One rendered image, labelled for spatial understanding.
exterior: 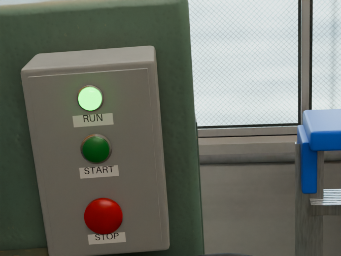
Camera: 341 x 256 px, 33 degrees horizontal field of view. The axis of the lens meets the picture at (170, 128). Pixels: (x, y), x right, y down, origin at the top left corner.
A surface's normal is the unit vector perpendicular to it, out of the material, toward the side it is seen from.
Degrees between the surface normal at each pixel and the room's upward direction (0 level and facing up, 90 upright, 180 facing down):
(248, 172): 90
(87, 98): 87
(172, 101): 90
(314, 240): 82
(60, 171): 90
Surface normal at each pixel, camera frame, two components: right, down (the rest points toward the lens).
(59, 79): 0.03, 0.32
